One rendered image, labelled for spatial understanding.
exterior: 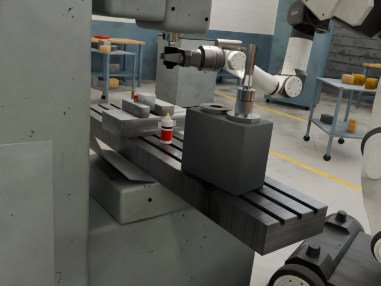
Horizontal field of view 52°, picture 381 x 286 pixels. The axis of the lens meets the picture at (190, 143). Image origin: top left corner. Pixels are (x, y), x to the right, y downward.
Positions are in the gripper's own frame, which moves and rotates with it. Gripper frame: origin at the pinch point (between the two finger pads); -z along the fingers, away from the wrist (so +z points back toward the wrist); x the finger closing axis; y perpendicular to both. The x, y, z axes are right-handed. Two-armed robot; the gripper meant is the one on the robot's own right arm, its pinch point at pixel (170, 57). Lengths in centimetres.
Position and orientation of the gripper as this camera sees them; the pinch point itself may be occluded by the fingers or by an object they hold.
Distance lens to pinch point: 135.3
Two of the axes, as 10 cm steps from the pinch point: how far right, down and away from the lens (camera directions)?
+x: 3.5, 3.1, -8.8
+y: -0.8, 9.5, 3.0
